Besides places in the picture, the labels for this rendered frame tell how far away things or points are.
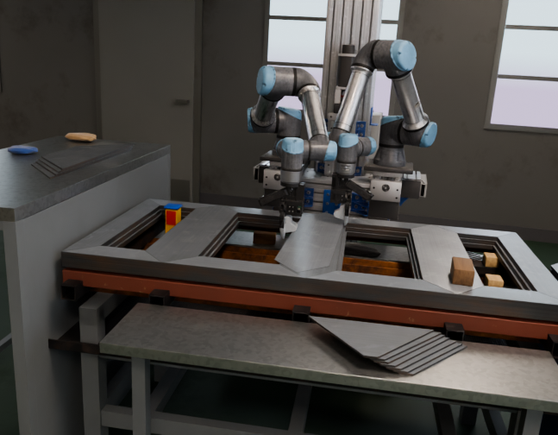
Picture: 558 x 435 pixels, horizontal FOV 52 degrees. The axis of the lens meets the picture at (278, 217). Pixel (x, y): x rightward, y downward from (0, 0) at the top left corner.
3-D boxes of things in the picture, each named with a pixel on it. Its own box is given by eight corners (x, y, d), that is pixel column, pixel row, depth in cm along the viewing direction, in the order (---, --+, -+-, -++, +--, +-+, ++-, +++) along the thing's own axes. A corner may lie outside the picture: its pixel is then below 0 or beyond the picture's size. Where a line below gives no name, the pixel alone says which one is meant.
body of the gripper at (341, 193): (330, 199, 230) (333, 170, 227) (352, 201, 229) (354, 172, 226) (329, 204, 223) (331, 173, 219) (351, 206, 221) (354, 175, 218)
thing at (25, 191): (15, 222, 160) (14, 208, 159) (-173, 203, 168) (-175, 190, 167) (170, 153, 284) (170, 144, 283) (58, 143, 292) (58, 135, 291)
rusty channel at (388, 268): (533, 295, 216) (536, 283, 215) (120, 251, 239) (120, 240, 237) (528, 287, 224) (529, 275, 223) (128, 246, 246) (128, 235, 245)
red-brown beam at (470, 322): (572, 343, 162) (576, 324, 161) (62, 284, 183) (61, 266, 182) (562, 329, 171) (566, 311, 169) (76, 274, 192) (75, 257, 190)
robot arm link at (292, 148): (301, 136, 202) (306, 140, 194) (299, 167, 205) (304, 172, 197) (279, 135, 200) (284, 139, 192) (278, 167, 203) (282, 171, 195)
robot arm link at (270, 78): (275, 137, 278) (297, 89, 226) (245, 136, 276) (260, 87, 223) (274, 114, 281) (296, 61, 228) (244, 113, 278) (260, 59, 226)
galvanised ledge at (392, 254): (522, 280, 239) (523, 273, 238) (222, 249, 257) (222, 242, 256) (510, 264, 258) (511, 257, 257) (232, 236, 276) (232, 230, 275)
